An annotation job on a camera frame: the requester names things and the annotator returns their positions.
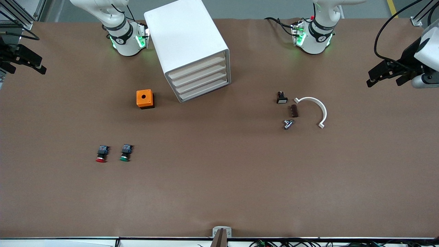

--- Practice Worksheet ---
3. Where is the red push button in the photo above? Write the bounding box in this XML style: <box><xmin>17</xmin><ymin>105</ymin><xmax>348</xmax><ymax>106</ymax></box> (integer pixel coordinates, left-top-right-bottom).
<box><xmin>95</xmin><ymin>145</ymin><xmax>110</xmax><ymax>163</ymax></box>

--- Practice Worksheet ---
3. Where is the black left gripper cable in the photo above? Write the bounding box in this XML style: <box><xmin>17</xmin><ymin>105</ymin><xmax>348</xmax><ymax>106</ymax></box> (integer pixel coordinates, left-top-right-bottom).
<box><xmin>373</xmin><ymin>0</ymin><xmax>439</xmax><ymax>64</ymax></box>

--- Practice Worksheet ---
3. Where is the green push button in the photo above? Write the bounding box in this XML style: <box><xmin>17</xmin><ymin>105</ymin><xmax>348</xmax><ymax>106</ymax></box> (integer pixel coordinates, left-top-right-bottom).
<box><xmin>119</xmin><ymin>144</ymin><xmax>134</xmax><ymax>162</ymax></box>

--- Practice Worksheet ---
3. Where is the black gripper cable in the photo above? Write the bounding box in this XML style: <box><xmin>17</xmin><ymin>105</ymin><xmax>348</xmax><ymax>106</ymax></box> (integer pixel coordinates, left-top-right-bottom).
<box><xmin>0</xmin><ymin>30</ymin><xmax>40</xmax><ymax>42</ymax></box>
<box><xmin>373</xmin><ymin>0</ymin><xmax>439</xmax><ymax>64</ymax></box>

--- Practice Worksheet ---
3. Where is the black arm base cable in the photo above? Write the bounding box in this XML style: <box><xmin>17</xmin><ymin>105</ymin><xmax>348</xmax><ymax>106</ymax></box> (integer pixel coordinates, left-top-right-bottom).
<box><xmin>264</xmin><ymin>16</ymin><xmax>296</xmax><ymax>36</ymax></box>

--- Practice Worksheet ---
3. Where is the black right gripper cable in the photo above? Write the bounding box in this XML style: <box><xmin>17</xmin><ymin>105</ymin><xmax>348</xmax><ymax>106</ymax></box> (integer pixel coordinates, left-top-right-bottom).
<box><xmin>0</xmin><ymin>30</ymin><xmax>40</xmax><ymax>42</ymax></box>

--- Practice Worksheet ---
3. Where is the grey metal table bracket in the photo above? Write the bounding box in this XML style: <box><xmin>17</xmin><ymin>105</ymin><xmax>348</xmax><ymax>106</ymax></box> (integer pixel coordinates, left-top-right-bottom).
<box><xmin>212</xmin><ymin>226</ymin><xmax>232</xmax><ymax>238</ymax></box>

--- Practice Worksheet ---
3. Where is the aluminium frame profile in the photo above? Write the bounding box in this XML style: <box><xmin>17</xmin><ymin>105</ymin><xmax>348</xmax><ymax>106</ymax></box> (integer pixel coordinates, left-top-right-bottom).
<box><xmin>410</xmin><ymin>0</ymin><xmax>439</xmax><ymax>26</ymax></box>
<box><xmin>0</xmin><ymin>0</ymin><xmax>47</xmax><ymax>31</ymax></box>

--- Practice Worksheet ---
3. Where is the white curved plastic bracket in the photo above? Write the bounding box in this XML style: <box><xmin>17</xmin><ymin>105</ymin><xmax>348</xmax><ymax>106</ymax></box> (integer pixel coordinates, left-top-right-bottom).
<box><xmin>294</xmin><ymin>97</ymin><xmax>328</xmax><ymax>129</ymax></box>

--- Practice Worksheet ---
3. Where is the orange box with hole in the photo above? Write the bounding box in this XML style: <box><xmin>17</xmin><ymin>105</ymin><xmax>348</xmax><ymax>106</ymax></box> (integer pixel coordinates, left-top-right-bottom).
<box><xmin>136</xmin><ymin>89</ymin><xmax>155</xmax><ymax>109</ymax></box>

